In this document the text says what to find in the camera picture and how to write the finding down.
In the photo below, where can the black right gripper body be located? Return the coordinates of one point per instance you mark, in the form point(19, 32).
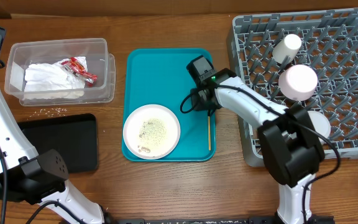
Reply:
point(199, 103)

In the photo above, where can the wooden chopstick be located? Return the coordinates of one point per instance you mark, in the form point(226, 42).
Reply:
point(209, 133)

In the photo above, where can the large white plate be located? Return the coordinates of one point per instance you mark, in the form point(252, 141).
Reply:
point(151, 132)

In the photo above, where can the white napkin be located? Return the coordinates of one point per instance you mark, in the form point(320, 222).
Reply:
point(45, 81)
point(74, 83)

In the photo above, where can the red snack wrapper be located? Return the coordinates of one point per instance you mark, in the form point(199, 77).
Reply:
point(74, 67)

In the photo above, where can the pink plastic bowl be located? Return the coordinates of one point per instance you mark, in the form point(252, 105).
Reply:
point(298, 83)

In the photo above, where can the pale green cup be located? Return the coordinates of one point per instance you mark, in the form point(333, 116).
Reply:
point(287, 48)

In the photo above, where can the grey small saucer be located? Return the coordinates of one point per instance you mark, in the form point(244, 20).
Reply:
point(321, 123)

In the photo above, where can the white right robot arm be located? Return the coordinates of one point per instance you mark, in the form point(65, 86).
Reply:
point(295, 154)

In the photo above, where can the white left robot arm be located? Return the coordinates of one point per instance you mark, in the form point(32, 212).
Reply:
point(42, 179)

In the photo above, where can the clear plastic waste bin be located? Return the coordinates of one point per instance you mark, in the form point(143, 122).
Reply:
point(99, 62)

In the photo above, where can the grey dishwasher rack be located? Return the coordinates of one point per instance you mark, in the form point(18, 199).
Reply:
point(329, 47)

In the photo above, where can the teal plastic serving tray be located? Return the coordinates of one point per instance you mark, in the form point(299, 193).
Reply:
point(159, 76)

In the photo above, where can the scattered rice grains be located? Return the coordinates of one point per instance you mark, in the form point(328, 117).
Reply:
point(45, 113)

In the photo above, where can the black plastic tray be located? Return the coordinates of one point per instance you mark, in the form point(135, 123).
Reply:
point(75, 137)

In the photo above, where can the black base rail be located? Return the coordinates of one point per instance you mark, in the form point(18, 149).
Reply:
point(197, 221)

